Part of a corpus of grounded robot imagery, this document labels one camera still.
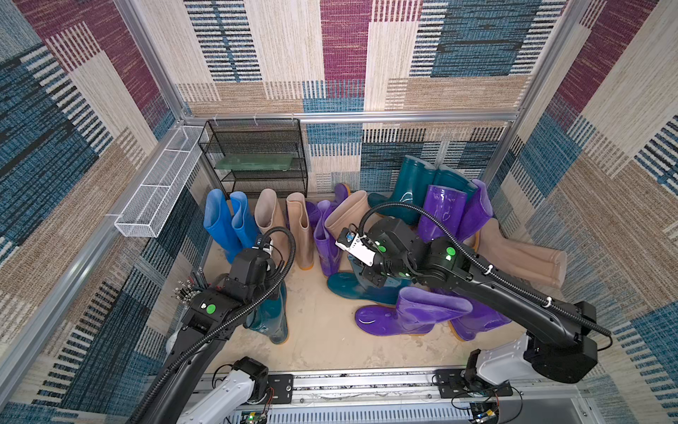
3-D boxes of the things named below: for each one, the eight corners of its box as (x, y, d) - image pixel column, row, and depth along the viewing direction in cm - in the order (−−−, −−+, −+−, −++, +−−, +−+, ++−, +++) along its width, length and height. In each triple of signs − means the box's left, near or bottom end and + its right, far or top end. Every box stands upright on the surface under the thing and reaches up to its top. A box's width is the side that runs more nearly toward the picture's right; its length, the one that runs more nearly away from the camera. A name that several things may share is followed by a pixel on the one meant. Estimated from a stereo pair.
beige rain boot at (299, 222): (299, 274, 97) (287, 231, 77) (296, 240, 106) (285, 194, 86) (316, 271, 98) (309, 228, 77) (312, 238, 107) (304, 191, 87)
